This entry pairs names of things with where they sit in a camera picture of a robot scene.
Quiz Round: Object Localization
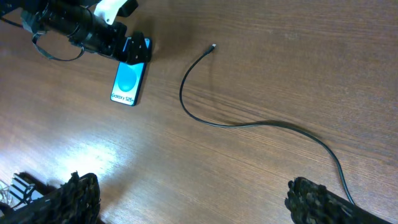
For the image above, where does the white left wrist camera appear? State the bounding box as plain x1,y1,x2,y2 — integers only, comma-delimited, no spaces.
94,0,139,25

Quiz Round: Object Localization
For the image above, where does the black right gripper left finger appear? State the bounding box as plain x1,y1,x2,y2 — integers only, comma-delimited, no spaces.
1,172,100,224

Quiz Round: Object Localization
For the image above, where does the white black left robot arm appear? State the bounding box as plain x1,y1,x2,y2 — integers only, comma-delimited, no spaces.
1,0,152,65

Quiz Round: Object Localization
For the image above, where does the black charger cable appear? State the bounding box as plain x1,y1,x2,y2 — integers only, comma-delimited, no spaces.
178,44,356,206

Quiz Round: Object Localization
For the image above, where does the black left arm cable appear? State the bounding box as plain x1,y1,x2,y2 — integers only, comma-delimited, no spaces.
0,17,85,62

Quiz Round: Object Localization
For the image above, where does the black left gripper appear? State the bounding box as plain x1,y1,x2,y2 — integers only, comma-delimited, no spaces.
40,1,152,65

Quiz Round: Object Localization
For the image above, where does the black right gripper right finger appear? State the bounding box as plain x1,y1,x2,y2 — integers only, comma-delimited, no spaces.
285,177,391,224

